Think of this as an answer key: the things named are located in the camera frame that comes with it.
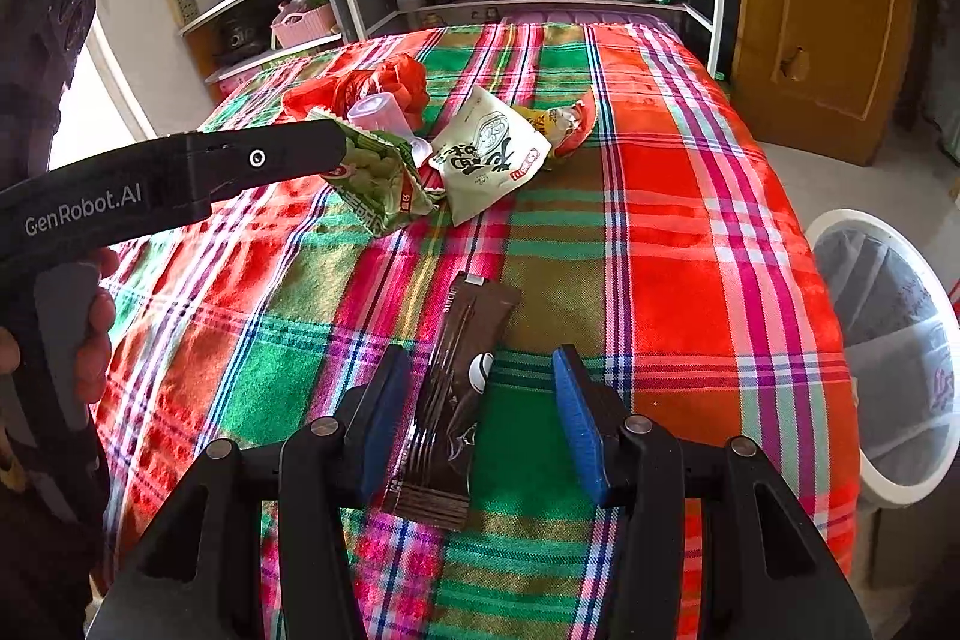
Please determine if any yellow red snack wrapper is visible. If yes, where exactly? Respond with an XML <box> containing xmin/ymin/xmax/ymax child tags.
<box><xmin>514</xmin><ymin>88</ymin><xmax>599</xmax><ymax>159</ymax></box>

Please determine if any clear plastic cup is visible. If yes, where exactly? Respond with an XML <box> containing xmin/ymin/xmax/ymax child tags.
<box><xmin>347</xmin><ymin>92</ymin><xmax>433</xmax><ymax>167</ymax></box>

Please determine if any pink lidded storage box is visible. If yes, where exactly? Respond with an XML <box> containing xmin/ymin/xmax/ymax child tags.
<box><xmin>501</xmin><ymin>10</ymin><xmax>662</xmax><ymax>26</ymax></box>

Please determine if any white trash bin with liner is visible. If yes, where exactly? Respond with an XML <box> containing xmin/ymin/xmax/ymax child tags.
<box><xmin>805</xmin><ymin>209</ymin><xmax>958</xmax><ymax>509</ymax></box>

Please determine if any red green plaid tablecloth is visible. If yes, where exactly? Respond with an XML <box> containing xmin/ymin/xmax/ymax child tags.
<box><xmin>94</xmin><ymin>19</ymin><xmax>859</xmax><ymax>638</ymax></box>

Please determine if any pink basket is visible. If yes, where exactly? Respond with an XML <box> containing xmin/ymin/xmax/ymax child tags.
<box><xmin>270</xmin><ymin>2</ymin><xmax>337</xmax><ymax>49</ymax></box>

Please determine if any red plastic bag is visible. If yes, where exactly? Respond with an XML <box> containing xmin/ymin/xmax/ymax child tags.
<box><xmin>281</xmin><ymin>53</ymin><xmax>430</xmax><ymax>131</ymax></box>

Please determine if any green pea snack bag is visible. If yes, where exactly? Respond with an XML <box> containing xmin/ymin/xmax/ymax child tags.
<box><xmin>308</xmin><ymin>107</ymin><xmax>444</xmax><ymax>237</ymax></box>

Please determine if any person's left hand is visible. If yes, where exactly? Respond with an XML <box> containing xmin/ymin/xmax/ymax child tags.
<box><xmin>0</xmin><ymin>245</ymin><xmax>122</xmax><ymax>410</ymax></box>

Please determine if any white printed snack bag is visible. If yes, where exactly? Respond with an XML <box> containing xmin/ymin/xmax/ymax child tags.
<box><xmin>428</xmin><ymin>85</ymin><xmax>551</xmax><ymax>226</ymax></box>

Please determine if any wooden door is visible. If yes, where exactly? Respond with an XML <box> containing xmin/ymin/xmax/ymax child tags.
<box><xmin>732</xmin><ymin>0</ymin><xmax>916</xmax><ymax>166</ymax></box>

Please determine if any brown snack wrapper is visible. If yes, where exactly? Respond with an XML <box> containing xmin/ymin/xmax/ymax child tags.
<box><xmin>384</xmin><ymin>271</ymin><xmax>523</xmax><ymax>531</ymax></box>

